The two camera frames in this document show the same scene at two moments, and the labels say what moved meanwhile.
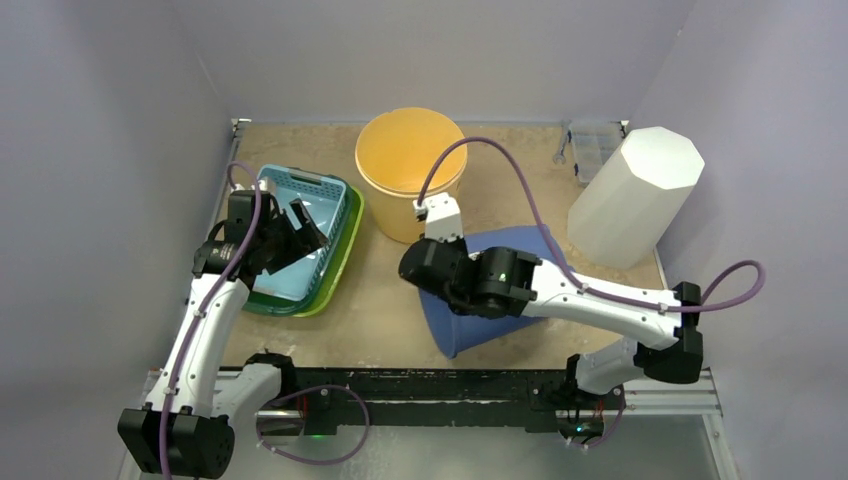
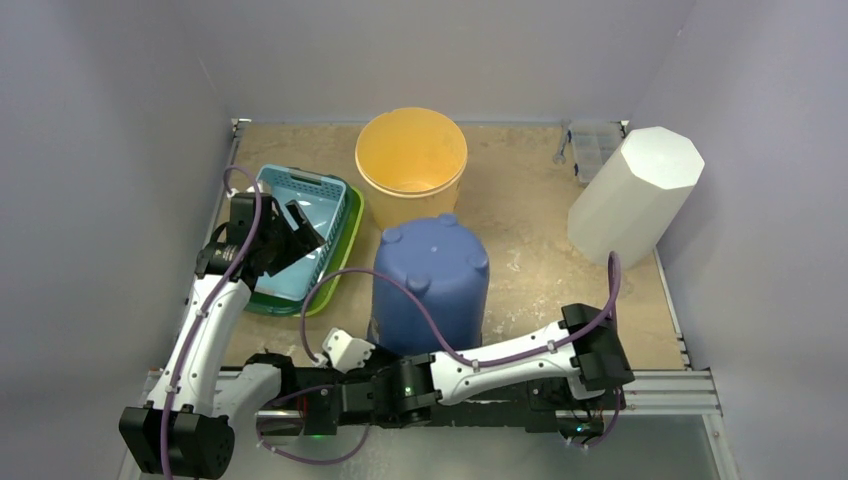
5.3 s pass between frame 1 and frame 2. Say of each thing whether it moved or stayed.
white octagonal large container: stayed
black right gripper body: moved
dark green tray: stayed
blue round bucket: moved
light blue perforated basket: stayed
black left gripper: stayed
